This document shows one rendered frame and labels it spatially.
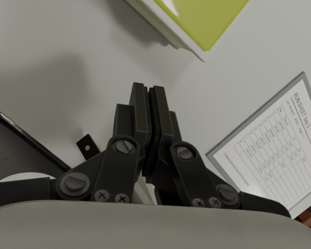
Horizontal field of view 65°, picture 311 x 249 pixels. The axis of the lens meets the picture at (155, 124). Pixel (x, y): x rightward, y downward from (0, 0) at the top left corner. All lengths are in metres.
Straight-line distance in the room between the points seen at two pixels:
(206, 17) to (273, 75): 0.16
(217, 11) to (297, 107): 0.21
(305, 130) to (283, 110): 0.06
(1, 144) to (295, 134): 0.36
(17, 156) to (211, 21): 0.26
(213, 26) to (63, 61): 0.12
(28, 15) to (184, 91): 0.15
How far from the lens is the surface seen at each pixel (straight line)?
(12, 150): 0.33
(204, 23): 0.17
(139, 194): 0.19
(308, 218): 2.67
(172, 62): 0.24
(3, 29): 0.22
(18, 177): 0.35
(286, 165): 0.39
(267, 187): 0.39
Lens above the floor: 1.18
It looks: 59 degrees down
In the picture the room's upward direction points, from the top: 143 degrees clockwise
